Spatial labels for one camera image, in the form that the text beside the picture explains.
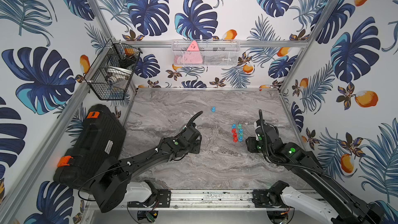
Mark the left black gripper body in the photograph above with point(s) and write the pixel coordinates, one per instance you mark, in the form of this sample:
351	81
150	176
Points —
197	143

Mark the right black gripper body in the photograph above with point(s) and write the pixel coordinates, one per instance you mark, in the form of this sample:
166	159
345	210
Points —
254	146

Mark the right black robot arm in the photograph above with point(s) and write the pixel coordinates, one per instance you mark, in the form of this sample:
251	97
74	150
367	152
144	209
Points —
340	207

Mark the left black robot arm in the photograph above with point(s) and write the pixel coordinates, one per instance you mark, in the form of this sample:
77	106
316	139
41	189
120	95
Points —
109	184

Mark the pink triangle card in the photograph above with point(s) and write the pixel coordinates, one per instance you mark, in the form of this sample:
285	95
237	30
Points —
192	55

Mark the black plastic tool case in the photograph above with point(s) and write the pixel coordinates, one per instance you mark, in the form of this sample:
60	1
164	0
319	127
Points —
102	137

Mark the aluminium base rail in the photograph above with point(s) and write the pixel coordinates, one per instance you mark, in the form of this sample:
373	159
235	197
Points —
229	200

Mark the clear mesh wall tray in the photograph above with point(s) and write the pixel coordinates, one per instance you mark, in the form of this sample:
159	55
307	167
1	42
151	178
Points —
214	52

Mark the black wire basket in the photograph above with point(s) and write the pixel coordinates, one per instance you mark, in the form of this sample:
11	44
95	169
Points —
112	71

